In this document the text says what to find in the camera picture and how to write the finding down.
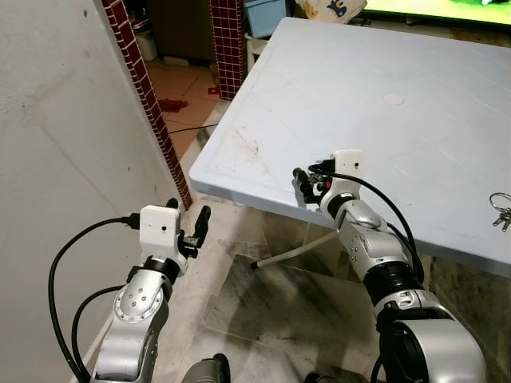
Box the pale blue plastic table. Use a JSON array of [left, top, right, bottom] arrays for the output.
[[189, 18, 511, 278]]

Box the white tube table leg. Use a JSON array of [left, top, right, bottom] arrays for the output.
[[251, 231, 341, 270]]

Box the red floor cloth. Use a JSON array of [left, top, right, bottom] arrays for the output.
[[158, 97, 192, 113]]

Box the clear plastic floor sheet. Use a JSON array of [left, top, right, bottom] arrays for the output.
[[203, 231, 386, 353]]

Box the grey left robot leg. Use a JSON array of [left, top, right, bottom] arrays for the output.
[[181, 354, 233, 383]]

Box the grey robot leg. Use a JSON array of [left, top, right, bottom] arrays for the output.
[[303, 371, 345, 383], [181, 354, 233, 383]]

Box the red tiled pillar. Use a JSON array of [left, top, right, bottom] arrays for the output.
[[208, 0, 248, 101]]

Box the white plastic container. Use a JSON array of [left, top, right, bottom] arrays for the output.
[[132, 28, 160, 61]]

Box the blue plastic box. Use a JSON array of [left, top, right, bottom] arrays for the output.
[[244, 0, 291, 40]]

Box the dark wooden cabinet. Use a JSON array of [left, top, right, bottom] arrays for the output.
[[144, 0, 217, 65]]

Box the cream printed bag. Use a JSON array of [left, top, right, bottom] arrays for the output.
[[295, 0, 369, 24]]

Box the grey right robot leg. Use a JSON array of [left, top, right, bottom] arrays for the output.
[[303, 371, 345, 383]]

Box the bright green screen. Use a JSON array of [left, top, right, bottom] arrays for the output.
[[363, 0, 511, 26]]

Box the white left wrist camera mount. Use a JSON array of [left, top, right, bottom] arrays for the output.
[[140, 205, 180, 260]]

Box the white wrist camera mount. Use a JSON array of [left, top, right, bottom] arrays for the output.
[[140, 205, 180, 260], [331, 149, 365, 179]]

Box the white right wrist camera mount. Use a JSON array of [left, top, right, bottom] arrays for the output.
[[331, 149, 365, 179]]

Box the thin black floor cable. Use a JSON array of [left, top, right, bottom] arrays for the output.
[[167, 123, 217, 136]]

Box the short black left arm cable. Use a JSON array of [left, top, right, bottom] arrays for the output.
[[71, 284, 126, 382]]

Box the long black left arm cable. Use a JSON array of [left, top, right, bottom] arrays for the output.
[[47, 214, 142, 383]]

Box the silver key bunch on ring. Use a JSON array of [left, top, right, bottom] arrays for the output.
[[489, 192, 511, 233]]

